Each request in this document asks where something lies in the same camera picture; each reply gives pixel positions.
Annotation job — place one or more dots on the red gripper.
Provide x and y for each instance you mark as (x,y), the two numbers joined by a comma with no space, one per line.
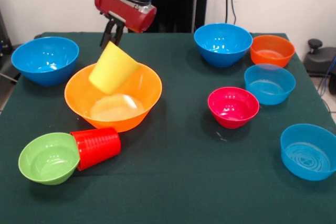
(123,11)

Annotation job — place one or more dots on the yellow cup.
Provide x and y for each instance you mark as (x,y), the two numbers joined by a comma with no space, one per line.
(113,69)

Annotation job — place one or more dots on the large blue bowl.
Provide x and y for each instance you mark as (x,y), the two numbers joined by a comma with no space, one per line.
(44,58)
(223,48)

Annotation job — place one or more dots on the large yellow bowl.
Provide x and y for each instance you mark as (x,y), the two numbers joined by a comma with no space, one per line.
(115,113)

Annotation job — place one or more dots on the red cup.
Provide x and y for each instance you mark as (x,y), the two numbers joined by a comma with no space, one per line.
(98,148)

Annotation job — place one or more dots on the green bowl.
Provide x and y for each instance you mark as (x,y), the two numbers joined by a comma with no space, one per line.
(47,161)

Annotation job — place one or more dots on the black equipment case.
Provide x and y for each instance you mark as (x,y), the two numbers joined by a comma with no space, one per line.
(4,37)

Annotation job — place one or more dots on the black stand base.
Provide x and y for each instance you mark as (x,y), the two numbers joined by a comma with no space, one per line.
(6,70)
(320,58)

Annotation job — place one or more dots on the pink bowl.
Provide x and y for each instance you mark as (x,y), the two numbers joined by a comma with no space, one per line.
(231,119)

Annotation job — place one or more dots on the dark green tablecloth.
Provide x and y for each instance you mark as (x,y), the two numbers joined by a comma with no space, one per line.
(170,169)

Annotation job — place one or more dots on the orange bowl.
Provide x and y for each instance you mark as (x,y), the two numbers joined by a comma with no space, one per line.
(271,56)

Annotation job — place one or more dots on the small blue bowl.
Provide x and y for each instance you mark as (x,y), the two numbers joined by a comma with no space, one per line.
(270,95)
(294,155)

